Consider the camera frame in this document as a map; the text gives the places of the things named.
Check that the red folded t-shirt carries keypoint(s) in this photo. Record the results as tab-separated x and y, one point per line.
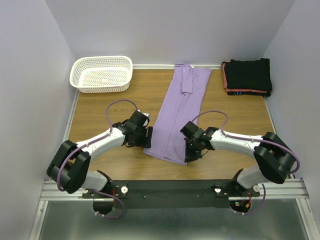
233	89

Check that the purple t-shirt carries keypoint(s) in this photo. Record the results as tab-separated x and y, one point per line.
181	104

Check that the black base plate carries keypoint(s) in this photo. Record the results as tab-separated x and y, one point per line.
173	194

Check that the black folded t-shirt bottom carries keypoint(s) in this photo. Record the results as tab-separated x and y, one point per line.
250	93

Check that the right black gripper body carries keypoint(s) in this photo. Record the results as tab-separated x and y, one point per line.
192	151

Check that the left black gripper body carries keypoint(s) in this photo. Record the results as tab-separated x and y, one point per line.
140	139

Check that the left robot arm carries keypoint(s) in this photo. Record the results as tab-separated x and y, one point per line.
70	165

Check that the black folded t-shirt top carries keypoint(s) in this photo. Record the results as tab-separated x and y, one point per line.
251	74

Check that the white perforated plastic basket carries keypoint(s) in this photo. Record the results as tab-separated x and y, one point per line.
101	74

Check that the black folded t-shirt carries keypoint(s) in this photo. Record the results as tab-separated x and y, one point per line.
250	93
251	74

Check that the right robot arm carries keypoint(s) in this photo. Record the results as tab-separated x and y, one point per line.
274	160

